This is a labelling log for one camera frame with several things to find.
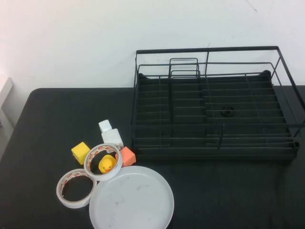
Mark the white round plate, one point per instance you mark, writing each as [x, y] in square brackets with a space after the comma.
[131, 200]

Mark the white small bottle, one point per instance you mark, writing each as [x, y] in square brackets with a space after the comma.
[110, 137]

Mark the small white foam cube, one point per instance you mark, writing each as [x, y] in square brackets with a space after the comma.
[104, 126]

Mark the orange foam cube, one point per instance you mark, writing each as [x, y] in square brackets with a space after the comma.
[127, 157]

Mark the yellow rubber duck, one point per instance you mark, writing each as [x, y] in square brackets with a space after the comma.
[106, 164]

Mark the white double-sided tape roll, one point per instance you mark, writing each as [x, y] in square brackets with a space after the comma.
[71, 204]
[106, 178]

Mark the yellow foam cube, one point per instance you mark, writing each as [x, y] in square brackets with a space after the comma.
[79, 152]

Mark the black plastic drip tray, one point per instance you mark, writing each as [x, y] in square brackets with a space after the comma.
[238, 152]

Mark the grey panel beside table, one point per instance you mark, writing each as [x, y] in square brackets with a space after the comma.
[6, 100]

